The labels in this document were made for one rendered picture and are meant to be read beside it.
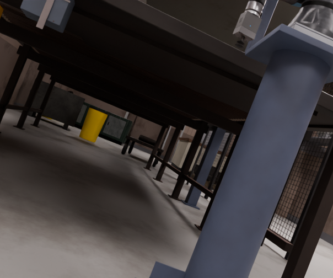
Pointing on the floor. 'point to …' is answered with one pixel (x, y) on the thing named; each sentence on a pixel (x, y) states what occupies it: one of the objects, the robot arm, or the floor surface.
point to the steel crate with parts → (58, 105)
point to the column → (263, 153)
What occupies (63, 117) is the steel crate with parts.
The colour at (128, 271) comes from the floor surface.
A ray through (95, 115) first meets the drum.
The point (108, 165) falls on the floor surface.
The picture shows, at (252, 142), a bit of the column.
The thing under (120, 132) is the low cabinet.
